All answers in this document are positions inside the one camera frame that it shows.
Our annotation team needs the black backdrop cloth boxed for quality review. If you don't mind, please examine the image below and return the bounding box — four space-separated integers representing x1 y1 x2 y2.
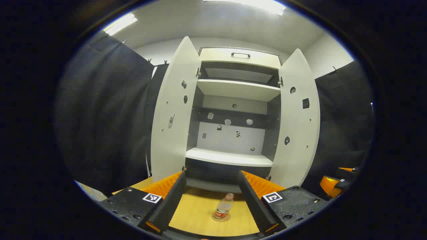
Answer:
302 60 376 197
55 32 169 197

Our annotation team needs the clear red-label water bottle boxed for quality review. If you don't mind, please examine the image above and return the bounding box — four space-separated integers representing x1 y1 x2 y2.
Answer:
213 193 235 221

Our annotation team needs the white cabinet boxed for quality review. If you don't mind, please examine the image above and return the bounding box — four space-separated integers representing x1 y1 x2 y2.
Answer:
185 47 284 194

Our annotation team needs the ceiling light panel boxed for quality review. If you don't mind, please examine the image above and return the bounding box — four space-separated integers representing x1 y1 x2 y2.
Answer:
103 13 138 36

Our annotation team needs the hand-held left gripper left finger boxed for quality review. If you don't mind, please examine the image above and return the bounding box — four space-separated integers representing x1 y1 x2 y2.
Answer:
100 171 187 235

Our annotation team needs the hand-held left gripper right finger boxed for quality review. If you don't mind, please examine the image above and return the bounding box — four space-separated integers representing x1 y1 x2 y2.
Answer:
238 170 331 235

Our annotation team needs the white cabinet drawer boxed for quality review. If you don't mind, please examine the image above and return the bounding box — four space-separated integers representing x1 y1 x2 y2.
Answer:
199 47 281 69

